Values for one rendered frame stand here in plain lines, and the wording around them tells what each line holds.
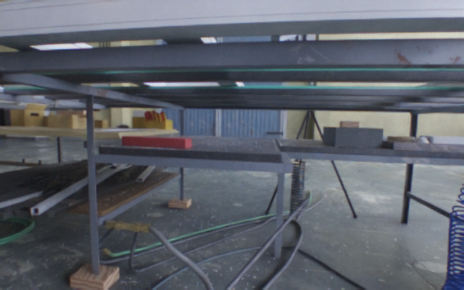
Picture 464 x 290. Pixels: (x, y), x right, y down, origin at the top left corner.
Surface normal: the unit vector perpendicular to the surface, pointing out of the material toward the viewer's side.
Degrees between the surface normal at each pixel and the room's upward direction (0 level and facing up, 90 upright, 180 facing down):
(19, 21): 90
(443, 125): 90
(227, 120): 90
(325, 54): 90
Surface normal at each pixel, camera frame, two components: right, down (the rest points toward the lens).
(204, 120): -0.15, 0.08
